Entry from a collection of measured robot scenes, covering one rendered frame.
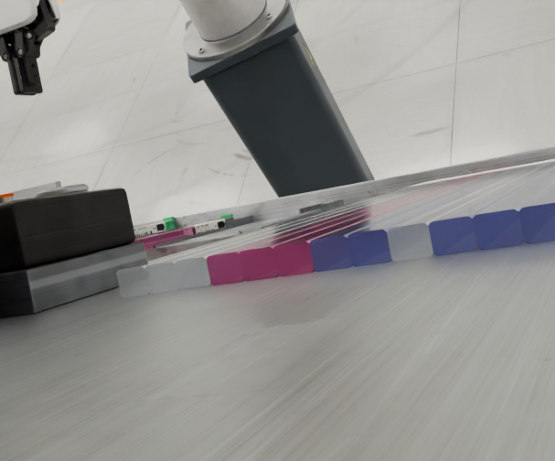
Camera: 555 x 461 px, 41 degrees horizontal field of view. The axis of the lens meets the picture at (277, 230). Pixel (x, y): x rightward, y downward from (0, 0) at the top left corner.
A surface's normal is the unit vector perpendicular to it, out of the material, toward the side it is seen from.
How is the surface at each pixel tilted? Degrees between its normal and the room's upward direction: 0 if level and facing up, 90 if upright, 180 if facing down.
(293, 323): 43
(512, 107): 0
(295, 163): 90
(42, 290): 90
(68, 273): 90
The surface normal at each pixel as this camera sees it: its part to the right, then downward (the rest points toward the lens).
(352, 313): -0.18, -0.98
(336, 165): 0.12, 0.67
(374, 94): -0.43, -0.63
